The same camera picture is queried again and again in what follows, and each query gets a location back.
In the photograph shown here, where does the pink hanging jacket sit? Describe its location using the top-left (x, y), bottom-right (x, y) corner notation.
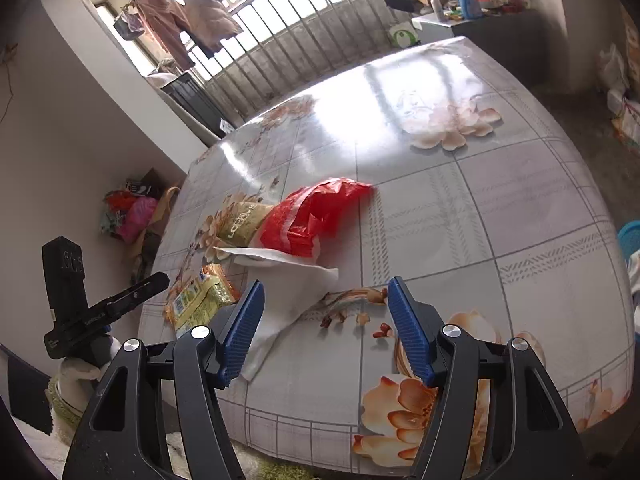
top-left (164, 0), bottom-right (244, 54)

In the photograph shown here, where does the grey cabinet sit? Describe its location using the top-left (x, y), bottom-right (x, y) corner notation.
top-left (411, 9), bottom-right (547, 57)

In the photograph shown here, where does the floral tablecloth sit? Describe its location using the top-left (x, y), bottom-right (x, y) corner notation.
top-left (137, 35), bottom-right (634, 461)

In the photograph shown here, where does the yellow snack packet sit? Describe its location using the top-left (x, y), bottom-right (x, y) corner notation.
top-left (163, 263), bottom-right (242, 339)

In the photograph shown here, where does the pink plastic bag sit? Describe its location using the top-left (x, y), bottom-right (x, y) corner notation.
top-left (117, 197), bottom-right (159, 244)

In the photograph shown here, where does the red plastic bag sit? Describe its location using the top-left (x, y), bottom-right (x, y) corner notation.
top-left (257, 177), bottom-right (377, 259)

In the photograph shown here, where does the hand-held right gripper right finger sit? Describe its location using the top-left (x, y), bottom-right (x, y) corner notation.
top-left (387, 276), bottom-right (587, 480)

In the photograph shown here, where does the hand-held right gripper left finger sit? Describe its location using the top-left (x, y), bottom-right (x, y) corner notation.
top-left (62, 280), bottom-right (265, 480)

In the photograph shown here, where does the white paper tissue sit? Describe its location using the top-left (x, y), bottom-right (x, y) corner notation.
top-left (215, 246), bottom-right (341, 382)

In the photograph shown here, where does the metal balcony railing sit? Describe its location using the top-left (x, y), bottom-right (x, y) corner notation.
top-left (197, 0), bottom-right (418, 128)

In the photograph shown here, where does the black cabinet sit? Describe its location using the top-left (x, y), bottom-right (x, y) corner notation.
top-left (160, 72), bottom-right (237, 137)

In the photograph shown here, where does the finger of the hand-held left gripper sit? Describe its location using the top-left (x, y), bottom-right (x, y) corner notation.
top-left (89, 272), bottom-right (170, 319)

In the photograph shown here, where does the brown hanging garment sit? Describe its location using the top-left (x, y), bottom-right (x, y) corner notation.
top-left (134, 0), bottom-right (197, 69)

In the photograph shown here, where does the white and green paper bag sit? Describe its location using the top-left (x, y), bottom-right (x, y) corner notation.
top-left (387, 22), bottom-right (419, 49)

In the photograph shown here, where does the white plastic bag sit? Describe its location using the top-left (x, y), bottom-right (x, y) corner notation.
top-left (597, 44), bottom-right (632, 92)

